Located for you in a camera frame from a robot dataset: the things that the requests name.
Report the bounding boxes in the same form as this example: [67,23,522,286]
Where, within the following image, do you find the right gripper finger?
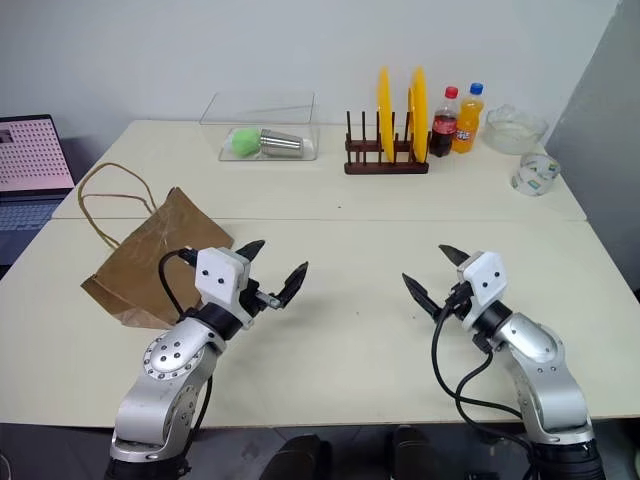
[401,272,447,321]
[438,243,472,269]

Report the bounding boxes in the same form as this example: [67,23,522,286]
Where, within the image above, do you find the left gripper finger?
[271,260,310,309]
[234,239,267,262]

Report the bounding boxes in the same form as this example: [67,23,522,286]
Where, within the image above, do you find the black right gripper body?
[444,279,474,318]

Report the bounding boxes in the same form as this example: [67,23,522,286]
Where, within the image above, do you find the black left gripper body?
[238,277,281,321]

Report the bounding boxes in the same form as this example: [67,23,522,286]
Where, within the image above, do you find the brown paper bag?
[76,161,236,330]

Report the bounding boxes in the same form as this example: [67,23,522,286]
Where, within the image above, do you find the green sponge ball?
[230,127,262,159]

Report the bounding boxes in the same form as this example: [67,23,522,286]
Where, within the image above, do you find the stainless steel cup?
[257,127,306,159]

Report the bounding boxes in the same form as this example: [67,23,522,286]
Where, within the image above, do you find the clear tape roll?
[510,151,562,198]

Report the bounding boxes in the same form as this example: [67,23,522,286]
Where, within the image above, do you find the dark wooden dish rack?
[343,110,432,176]

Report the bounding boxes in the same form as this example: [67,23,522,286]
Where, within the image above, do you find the cola bottle red cap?
[428,85,461,159]

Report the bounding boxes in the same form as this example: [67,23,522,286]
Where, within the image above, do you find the orange soda bottle blue cap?
[450,81,486,156]

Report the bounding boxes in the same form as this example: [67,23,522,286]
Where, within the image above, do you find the clear plastic box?
[199,90,322,163]

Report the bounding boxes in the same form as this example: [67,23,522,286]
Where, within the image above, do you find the clear glass bowl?
[485,103,549,156]

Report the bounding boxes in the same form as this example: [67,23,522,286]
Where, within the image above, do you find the yellow plate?
[406,65,430,165]
[375,65,397,165]

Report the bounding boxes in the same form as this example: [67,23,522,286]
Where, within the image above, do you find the dark rounded shape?
[258,433,334,480]
[383,424,447,480]

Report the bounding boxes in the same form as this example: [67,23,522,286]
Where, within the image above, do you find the laptop with pink screen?
[0,113,76,267]

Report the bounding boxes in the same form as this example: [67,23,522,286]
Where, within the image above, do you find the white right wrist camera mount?
[456,250,509,332]

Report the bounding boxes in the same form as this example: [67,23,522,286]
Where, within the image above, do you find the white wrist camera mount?
[456,250,509,332]
[194,246,257,331]

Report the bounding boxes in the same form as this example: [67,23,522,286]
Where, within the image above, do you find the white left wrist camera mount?
[194,246,257,331]

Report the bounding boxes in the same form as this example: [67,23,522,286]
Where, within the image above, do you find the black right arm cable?
[431,298,539,454]

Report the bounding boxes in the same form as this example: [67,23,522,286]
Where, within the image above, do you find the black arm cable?
[431,298,539,454]
[158,246,214,436]

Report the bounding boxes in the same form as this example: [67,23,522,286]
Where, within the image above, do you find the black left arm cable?
[158,246,214,436]

